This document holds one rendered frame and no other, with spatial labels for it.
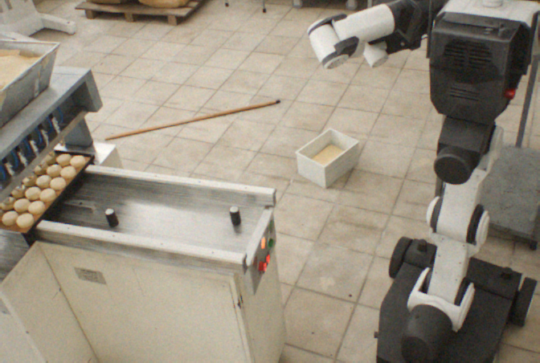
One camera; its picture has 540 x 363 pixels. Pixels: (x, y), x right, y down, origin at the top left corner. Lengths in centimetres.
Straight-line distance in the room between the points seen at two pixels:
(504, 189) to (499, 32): 156
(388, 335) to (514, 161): 130
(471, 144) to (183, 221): 92
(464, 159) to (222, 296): 83
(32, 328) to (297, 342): 107
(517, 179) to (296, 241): 115
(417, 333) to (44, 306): 128
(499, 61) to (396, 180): 176
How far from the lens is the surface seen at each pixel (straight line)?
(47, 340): 220
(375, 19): 170
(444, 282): 229
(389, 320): 240
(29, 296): 206
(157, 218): 193
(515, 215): 292
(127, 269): 188
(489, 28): 162
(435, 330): 217
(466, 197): 204
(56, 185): 208
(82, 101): 220
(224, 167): 344
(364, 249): 287
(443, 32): 160
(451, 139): 181
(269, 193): 183
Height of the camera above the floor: 210
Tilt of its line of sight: 38 degrees down
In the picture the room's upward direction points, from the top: 8 degrees counter-clockwise
